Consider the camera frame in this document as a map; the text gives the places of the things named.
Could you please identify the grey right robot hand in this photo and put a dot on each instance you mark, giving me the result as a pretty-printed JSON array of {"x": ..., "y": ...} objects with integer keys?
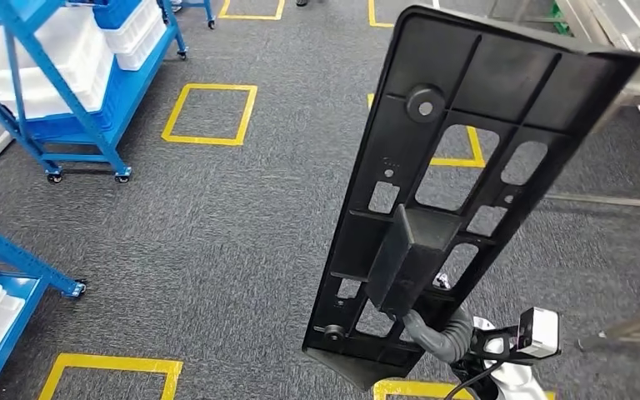
[{"x": 425, "y": 337}]

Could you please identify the blue metal shelf rack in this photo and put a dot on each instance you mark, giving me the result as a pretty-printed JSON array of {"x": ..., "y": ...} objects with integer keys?
[
  {"x": 208, "y": 11},
  {"x": 71, "y": 130},
  {"x": 16, "y": 254}
]

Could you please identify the stainless steel side table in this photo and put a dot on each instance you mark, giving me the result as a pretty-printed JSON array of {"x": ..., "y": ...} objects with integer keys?
[{"x": 629, "y": 33}]

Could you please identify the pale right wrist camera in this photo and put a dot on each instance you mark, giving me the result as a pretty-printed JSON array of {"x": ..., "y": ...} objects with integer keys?
[{"x": 541, "y": 331}]

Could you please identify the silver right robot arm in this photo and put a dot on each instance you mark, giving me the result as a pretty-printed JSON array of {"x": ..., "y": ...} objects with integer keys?
[{"x": 458, "y": 337}]

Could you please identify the black plastic panel part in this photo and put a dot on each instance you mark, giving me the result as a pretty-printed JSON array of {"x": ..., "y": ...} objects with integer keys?
[{"x": 436, "y": 60}]

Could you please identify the blue plastic bin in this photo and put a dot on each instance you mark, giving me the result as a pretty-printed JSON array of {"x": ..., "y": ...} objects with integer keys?
[{"x": 113, "y": 14}]

